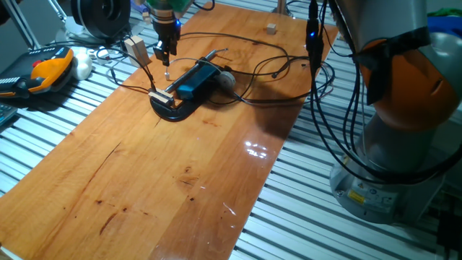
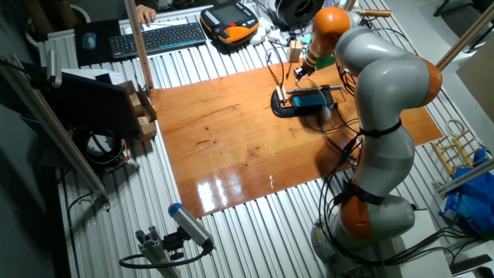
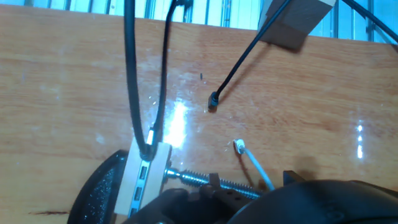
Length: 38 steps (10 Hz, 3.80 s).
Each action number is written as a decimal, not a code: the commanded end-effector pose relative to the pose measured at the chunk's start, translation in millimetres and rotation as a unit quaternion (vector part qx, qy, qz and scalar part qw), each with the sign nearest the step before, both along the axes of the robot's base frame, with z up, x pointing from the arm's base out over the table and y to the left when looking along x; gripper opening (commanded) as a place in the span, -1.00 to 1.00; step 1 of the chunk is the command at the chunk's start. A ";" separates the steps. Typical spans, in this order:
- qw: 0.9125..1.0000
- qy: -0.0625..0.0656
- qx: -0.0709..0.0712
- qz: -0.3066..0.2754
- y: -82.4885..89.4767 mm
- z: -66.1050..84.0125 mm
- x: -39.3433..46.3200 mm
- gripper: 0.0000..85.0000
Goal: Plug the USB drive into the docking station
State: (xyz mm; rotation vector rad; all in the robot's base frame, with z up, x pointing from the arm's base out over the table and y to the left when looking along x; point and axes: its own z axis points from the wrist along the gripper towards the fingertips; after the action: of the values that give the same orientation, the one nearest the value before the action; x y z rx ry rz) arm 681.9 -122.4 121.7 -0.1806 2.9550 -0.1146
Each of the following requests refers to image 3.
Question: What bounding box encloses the thin black hub cable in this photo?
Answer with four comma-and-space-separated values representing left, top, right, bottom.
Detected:
152, 0, 187, 146

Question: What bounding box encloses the black C-clamp with steel screw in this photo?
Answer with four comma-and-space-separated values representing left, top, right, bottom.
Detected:
67, 149, 264, 224

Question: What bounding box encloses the long black cable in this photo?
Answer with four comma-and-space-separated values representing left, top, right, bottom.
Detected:
341, 0, 398, 44

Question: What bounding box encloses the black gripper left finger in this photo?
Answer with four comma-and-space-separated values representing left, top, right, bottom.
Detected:
123, 174, 262, 224

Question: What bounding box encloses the tan plug connector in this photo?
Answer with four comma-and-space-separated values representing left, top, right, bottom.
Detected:
257, 0, 337, 50

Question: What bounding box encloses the thick black hub cable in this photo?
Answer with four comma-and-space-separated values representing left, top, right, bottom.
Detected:
123, 0, 156, 161

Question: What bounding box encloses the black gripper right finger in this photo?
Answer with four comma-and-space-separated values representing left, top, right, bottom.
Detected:
282, 170, 307, 187

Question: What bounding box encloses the large varnished wooden board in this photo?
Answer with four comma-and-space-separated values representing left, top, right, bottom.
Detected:
0, 4, 398, 224

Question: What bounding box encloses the silver USB hub docking station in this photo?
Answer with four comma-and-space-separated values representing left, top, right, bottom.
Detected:
129, 128, 155, 218

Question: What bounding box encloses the black cable with USB plug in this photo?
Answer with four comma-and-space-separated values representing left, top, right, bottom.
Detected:
207, 0, 293, 112

